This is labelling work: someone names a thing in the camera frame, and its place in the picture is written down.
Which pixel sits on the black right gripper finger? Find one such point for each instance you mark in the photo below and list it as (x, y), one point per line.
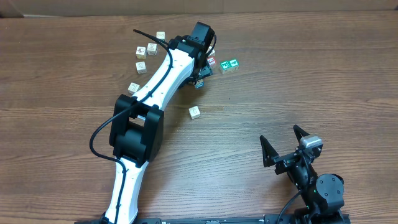
(268, 152)
(300, 134)

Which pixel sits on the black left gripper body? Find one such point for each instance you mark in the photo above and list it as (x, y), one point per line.
(204, 72)

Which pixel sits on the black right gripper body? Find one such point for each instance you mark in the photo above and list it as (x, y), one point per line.
(286, 159)

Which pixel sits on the white block blue side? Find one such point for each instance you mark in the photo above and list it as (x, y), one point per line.
(199, 84)

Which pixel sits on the white block snail picture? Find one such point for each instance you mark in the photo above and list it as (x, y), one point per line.
(194, 112)

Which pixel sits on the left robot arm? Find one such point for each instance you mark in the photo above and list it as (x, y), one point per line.
(137, 124)

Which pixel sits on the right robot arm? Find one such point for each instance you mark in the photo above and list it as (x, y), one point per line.
(320, 197)

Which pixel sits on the red framed number block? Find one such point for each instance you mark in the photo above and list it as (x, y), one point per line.
(212, 62)

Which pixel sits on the white block dark green side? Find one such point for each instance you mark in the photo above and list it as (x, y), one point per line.
(211, 52)

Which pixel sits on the green block left of pair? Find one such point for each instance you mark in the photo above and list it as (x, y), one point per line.
(225, 67)

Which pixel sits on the green block number four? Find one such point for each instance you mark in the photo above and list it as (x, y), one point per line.
(234, 65)

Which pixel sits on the white block green 21 side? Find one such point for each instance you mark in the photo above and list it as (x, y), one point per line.
(160, 35)

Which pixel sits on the white block beside bird block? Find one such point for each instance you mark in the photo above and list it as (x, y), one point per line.
(152, 49)

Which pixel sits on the white block letter left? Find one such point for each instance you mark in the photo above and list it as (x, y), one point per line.
(141, 67)

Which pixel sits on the white block yellow sides bird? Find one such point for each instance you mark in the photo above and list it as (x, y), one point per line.
(141, 52)

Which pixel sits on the white block yellow side lowest-left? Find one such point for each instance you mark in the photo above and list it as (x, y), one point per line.
(133, 88)

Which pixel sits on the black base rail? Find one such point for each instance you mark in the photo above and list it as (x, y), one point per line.
(202, 221)

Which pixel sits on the cardboard wall panel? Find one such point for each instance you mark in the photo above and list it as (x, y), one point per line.
(44, 8)

